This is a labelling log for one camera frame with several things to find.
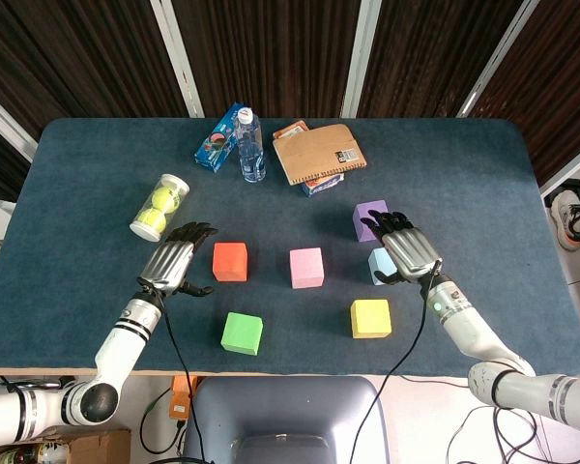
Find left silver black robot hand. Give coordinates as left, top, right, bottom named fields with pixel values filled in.
left=137, top=220, right=218, bottom=297

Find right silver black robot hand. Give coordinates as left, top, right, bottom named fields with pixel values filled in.
left=360, top=210, right=444, bottom=286

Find light blue foam cube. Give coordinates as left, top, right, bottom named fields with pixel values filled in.
left=367, top=247, right=398, bottom=287

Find purple foam cube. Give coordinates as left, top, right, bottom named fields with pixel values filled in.
left=352, top=199, right=389, bottom=244

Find red foam cube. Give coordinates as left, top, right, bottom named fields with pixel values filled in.
left=212, top=242, right=249, bottom=283

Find green foam cube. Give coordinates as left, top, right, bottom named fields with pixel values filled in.
left=219, top=311, right=265, bottom=357

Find pink foam cube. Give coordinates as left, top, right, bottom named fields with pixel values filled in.
left=289, top=246, right=326, bottom=290

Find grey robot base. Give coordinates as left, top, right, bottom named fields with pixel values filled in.
left=181, top=375, right=392, bottom=464

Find clear tennis ball tube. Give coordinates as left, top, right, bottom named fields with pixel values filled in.
left=129, top=173, right=191, bottom=243

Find yellow tennis ball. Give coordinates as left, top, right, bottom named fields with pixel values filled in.
left=137, top=208, right=168, bottom=232
left=151, top=187, right=182, bottom=214

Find blue felt table cloth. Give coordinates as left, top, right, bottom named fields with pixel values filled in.
left=0, top=117, right=580, bottom=378

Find yellow foam cube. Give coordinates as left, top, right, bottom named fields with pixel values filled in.
left=350, top=299, right=393, bottom=340

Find blue white card box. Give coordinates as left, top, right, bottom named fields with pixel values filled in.
left=302, top=172, right=345, bottom=198

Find blue cookie box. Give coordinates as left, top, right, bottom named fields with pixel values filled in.
left=193, top=101, right=246, bottom=174

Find clear plastic water bottle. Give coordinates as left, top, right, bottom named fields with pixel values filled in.
left=236, top=107, right=267, bottom=184

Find brown cardboard package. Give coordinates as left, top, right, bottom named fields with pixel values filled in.
left=273, top=123, right=368, bottom=187

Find orange device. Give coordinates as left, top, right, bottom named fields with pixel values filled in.
left=167, top=375, right=199, bottom=421

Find white orange sneaker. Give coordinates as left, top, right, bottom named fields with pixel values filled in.
left=549, top=189, right=580, bottom=251

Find orange paper packet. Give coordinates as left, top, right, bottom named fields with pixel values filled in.
left=272, top=120, right=310, bottom=142

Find chrome metal bar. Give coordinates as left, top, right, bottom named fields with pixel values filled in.
left=0, top=378, right=76, bottom=392

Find brown cardboard box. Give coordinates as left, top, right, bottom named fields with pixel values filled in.
left=0, top=428, right=132, bottom=464

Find glass bottle yellow label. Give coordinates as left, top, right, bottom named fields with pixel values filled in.
left=0, top=442, right=72, bottom=464

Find black right hand cable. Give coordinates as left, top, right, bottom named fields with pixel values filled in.
left=347, top=260, right=444, bottom=464

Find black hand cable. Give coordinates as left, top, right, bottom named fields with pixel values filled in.
left=347, top=260, right=444, bottom=464
left=144, top=284, right=209, bottom=464

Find black left hand cable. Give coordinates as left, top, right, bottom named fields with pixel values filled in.
left=144, top=284, right=209, bottom=464

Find black green power cable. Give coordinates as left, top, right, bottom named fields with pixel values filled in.
left=139, top=386, right=188, bottom=455

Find white metal frame beam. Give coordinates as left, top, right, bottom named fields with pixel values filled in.
left=0, top=84, right=39, bottom=163
left=540, top=149, right=580, bottom=197

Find white metal frame post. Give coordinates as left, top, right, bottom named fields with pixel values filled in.
left=149, top=0, right=205, bottom=119
left=456, top=0, right=542, bottom=119
left=340, top=0, right=383, bottom=119

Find black floor cable tangle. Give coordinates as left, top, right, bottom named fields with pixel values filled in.
left=444, top=403, right=580, bottom=464

